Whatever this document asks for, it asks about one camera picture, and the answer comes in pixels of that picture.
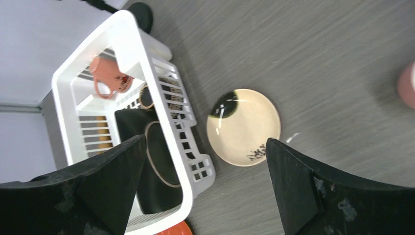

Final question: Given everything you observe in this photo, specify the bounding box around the brown ceramic bowl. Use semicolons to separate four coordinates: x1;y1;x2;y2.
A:
138;76;184;120

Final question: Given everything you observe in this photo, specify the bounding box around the white plastic dish rack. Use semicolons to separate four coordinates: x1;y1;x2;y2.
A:
51;10;216;235

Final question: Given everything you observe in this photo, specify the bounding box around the pink mug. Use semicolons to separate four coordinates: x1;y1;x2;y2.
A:
89;56;134;99

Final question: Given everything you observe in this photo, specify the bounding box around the white patterned bowl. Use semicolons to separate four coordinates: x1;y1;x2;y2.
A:
206;89;281;167

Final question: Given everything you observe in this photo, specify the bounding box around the teal square plate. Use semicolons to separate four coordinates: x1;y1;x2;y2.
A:
115;109;183;214

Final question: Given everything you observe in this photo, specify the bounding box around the cream pink cup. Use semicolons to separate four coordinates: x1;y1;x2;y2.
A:
397;61;415;109

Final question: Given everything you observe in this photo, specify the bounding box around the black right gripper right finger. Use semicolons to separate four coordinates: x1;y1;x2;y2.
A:
266;138;415;235

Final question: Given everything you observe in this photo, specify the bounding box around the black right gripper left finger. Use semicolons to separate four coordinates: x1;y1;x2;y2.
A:
0;135;144;235

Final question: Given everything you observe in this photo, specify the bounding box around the orange red bowl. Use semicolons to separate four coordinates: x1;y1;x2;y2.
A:
156;221;193;235

